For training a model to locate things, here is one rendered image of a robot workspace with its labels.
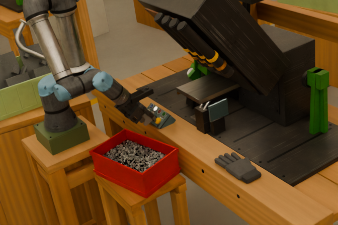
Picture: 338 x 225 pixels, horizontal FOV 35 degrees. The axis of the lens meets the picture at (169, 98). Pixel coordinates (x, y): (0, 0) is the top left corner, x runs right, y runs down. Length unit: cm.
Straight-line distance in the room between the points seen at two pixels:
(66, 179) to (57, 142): 17
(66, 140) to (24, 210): 88
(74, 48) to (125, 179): 62
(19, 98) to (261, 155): 142
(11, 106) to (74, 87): 86
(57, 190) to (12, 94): 73
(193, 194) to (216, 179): 135
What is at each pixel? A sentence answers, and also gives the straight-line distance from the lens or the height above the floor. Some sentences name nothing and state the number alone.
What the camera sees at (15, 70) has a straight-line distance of 316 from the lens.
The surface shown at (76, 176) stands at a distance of 249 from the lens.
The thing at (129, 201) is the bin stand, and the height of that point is 80.
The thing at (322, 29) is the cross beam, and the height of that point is 123.
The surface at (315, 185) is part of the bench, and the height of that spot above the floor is 88.
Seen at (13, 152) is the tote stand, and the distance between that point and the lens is 303.
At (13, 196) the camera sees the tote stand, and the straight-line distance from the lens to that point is 317.
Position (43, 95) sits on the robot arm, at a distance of 240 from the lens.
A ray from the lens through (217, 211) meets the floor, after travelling 329.
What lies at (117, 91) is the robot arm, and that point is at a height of 116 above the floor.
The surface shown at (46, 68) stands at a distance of 320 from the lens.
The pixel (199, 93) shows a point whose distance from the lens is 212.
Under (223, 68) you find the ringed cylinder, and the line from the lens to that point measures 192.
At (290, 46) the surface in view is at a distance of 220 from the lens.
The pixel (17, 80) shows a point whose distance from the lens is 316.
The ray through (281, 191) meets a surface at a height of 90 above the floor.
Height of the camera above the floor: 210
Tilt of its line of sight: 27 degrees down
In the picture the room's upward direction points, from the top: 8 degrees counter-clockwise
